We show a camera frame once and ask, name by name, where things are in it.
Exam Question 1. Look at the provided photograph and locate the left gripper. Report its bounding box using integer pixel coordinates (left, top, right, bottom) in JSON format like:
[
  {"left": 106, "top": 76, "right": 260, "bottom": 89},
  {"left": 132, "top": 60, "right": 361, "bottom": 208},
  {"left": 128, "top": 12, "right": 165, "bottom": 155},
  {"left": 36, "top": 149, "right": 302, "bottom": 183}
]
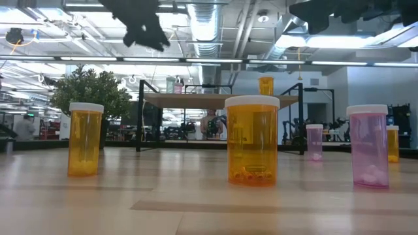
[{"left": 97, "top": 0, "right": 171, "bottom": 52}]

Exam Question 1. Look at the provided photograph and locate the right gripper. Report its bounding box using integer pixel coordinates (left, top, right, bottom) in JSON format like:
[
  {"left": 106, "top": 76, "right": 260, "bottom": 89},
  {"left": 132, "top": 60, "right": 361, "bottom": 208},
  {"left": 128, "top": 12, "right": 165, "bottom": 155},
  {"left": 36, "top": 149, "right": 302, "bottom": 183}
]
[{"left": 289, "top": 0, "right": 376, "bottom": 35}]

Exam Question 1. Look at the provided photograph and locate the small orange pill bottle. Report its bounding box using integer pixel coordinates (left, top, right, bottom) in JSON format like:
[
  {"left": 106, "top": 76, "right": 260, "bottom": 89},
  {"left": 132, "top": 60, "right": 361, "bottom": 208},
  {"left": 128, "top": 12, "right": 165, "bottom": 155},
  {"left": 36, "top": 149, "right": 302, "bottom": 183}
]
[
  {"left": 67, "top": 102, "right": 105, "bottom": 178},
  {"left": 386, "top": 125, "right": 400, "bottom": 164}
]

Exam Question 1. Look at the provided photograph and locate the bright ceiling light panel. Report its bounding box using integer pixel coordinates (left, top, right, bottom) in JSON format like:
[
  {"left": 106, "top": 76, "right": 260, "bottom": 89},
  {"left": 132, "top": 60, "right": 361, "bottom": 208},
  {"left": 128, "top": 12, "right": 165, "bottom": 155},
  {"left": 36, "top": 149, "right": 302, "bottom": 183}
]
[{"left": 274, "top": 34, "right": 376, "bottom": 50}]

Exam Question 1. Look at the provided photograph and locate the potted green plant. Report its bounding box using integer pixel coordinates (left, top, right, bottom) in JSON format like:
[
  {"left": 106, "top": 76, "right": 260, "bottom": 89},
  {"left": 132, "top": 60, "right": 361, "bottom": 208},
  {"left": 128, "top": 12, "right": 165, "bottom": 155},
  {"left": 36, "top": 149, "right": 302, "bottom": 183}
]
[{"left": 49, "top": 64, "right": 134, "bottom": 150}]

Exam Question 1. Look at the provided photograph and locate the long LED light bar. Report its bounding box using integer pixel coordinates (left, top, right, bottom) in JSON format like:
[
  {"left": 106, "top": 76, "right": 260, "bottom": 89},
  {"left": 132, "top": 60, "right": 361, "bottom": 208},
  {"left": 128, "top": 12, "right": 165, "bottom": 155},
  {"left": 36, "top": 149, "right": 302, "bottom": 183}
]
[{"left": 0, "top": 55, "right": 418, "bottom": 68}]

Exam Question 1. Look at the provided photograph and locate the person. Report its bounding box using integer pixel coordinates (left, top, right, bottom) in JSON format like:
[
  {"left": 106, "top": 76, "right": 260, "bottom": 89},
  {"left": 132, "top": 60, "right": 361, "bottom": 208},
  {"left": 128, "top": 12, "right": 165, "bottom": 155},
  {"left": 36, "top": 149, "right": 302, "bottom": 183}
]
[
  {"left": 13, "top": 114, "right": 37, "bottom": 142},
  {"left": 199, "top": 109, "right": 226, "bottom": 140}
]

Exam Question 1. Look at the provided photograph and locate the black equipment rack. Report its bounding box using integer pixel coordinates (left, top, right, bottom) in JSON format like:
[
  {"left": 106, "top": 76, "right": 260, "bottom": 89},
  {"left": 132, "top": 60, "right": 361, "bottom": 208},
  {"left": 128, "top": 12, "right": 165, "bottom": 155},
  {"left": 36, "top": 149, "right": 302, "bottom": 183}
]
[{"left": 386, "top": 103, "right": 413, "bottom": 149}]

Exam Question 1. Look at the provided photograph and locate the black curved handrail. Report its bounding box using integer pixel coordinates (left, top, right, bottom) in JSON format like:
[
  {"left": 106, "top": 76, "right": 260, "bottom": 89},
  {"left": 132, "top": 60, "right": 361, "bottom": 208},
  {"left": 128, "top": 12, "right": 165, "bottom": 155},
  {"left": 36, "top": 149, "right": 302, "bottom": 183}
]
[{"left": 0, "top": 123, "right": 18, "bottom": 140}]

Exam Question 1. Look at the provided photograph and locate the slanted silver ventilation duct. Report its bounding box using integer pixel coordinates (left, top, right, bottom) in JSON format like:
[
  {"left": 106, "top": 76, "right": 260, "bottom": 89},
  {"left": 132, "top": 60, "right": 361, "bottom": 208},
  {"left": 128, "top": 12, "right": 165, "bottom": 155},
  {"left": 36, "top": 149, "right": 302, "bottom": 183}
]
[{"left": 246, "top": 12, "right": 314, "bottom": 73}]

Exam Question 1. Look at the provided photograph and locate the yellow hanging cord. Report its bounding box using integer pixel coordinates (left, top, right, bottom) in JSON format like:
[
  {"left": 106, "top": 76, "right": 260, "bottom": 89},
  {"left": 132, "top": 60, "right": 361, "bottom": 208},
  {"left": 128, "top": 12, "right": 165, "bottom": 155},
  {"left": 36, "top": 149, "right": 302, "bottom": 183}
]
[{"left": 296, "top": 47, "right": 303, "bottom": 82}]

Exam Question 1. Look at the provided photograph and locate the round silver ventilation duct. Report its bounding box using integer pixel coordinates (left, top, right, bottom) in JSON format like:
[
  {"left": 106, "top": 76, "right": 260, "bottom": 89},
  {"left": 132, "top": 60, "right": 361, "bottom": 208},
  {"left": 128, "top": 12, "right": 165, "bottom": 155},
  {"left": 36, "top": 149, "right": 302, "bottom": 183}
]
[{"left": 185, "top": 0, "right": 223, "bottom": 86}]

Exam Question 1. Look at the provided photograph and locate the wooden shelf black frame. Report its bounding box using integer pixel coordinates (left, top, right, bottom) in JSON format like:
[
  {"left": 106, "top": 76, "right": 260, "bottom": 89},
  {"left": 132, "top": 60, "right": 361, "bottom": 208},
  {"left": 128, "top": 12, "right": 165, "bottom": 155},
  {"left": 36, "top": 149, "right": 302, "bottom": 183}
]
[{"left": 135, "top": 79, "right": 305, "bottom": 156}]

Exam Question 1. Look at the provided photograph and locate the black ceiling device yellow cable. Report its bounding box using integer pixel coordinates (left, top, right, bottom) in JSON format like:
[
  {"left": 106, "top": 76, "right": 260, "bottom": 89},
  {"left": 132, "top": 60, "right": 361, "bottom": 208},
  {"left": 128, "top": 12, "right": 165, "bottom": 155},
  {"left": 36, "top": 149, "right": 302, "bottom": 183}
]
[{"left": 5, "top": 27, "right": 25, "bottom": 45}]

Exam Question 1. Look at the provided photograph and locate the black aluminium rig frame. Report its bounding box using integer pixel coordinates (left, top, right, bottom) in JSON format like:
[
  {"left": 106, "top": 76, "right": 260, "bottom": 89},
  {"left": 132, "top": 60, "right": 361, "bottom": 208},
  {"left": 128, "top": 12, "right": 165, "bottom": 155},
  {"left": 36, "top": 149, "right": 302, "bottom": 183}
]
[{"left": 0, "top": 138, "right": 418, "bottom": 161}]

